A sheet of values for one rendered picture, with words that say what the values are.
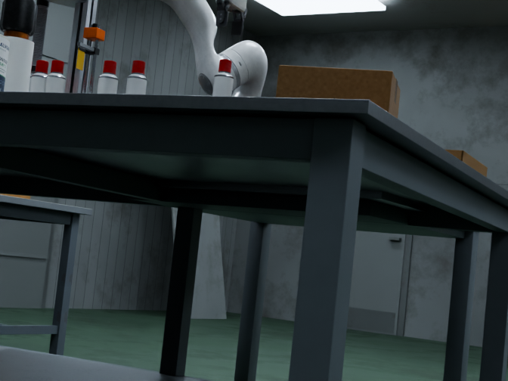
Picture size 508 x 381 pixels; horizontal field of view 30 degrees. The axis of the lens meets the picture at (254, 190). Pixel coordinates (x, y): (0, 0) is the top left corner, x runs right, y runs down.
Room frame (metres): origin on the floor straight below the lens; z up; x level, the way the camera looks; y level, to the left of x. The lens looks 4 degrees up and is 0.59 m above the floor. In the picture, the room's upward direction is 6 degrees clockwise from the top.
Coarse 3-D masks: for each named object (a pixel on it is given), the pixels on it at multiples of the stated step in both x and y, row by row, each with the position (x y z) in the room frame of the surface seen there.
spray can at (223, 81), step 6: (222, 60) 2.49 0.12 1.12; (228, 60) 2.49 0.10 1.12; (222, 66) 2.49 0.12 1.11; (228, 66) 2.49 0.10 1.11; (222, 72) 2.49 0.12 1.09; (228, 72) 2.49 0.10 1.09; (216, 78) 2.49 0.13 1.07; (222, 78) 2.48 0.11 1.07; (228, 78) 2.48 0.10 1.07; (216, 84) 2.48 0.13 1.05; (222, 84) 2.48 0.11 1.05; (228, 84) 2.48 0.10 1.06; (216, 90) 2.48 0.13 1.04; (222, 90) 2.48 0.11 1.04; (228, 90) 2.48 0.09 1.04; (228, 96) 2.49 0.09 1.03
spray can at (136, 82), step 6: (138, 60) 2.43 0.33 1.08; (132, 66) 2.44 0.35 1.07; (138, 66) 2.43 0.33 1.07; (144, 66) 2.44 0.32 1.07; (132, 72) 2.43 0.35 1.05; (138, 72) 2.43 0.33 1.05; (132, 78) 2.42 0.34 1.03; (138, 78) 2.42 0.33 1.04; (144, 78) 2.43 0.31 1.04; (132, 84) 2.42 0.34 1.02; (138, 84) 2.42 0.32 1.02; (144, 84) 2.43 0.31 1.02; (126, 90) 2.43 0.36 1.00; (132, 90) 2.42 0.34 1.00; (138, 90) 2.42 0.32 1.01; (144, 90) 2.43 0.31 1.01
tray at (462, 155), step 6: (450, 150) 1.96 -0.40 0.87; (456, 150) 1.95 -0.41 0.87; (462, 150) 1.94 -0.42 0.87; (456, 156) 1.95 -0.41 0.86; (462, 156) 1.94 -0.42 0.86; (468, 156) 1.99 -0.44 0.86; (468, 162) 1.99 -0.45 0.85; (474, 162) 2.05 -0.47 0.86; (474, 168) 2.05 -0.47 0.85; (480, 168) 2.11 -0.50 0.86; (486, 168) 2.17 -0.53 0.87; (486, 174) 2.17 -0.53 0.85
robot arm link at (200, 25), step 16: (160, 0) 2.90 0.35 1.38; (176, 0) 2.85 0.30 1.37; (192, 0) 2.85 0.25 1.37; (192, 16) 2.85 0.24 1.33; (208, 16) 2.86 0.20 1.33; (192, 32) 2.87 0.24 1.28; (208, 32) 2.85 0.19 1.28; (208, 48) 2.84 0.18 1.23; (208, 64) 2.84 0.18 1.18; (208, 80) 2.85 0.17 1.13
